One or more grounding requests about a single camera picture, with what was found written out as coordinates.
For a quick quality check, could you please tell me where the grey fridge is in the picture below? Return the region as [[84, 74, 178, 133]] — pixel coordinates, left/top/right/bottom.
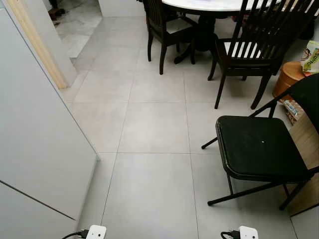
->
[[0, 7, 100, 239]]

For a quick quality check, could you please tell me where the printed food packet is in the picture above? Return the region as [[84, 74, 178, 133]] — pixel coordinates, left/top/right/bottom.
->
[[283, 100, 303, 123]]

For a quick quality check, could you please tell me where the light wooden cabinet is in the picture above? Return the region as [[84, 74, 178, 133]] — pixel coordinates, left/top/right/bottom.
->
[[284, 112, 319, 217]]

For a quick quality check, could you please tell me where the orange round stool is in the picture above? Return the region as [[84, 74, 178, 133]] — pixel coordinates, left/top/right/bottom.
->
[[273, 61, 307, 103]]

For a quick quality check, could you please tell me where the green snack bag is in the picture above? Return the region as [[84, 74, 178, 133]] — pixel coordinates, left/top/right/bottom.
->
[[301, 41, 319, 75]]

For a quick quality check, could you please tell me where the black folding chair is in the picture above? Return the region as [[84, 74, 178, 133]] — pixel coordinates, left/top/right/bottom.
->
[[201, 74, 319, 210]]

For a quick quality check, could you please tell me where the dark wooden dining chair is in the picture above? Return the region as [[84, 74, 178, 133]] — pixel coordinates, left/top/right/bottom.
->
[[143, 0, 197, 75], [208, 0, 319, 110]]

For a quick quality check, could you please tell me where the white round dining table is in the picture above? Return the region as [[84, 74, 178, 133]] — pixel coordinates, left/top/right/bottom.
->
[[162, 0, 300, 64]]

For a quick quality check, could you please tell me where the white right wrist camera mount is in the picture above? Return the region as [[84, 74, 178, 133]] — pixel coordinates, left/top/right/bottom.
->
[[238, 226, 259, 239]]

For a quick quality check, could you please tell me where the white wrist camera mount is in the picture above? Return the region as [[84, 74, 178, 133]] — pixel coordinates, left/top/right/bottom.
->
[[238, 226, 259, 239], [86, 225, 107, 239]]

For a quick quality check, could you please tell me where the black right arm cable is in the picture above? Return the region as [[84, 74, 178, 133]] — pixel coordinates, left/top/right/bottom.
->
[[221, 230, 241, 239]]

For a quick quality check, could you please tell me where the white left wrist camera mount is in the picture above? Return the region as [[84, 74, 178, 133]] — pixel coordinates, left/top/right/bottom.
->
[[86, 225, 107, 239]]

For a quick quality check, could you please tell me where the light wooden door frame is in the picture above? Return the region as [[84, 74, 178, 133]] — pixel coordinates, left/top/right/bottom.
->
[[5, 0, 68, 90]]

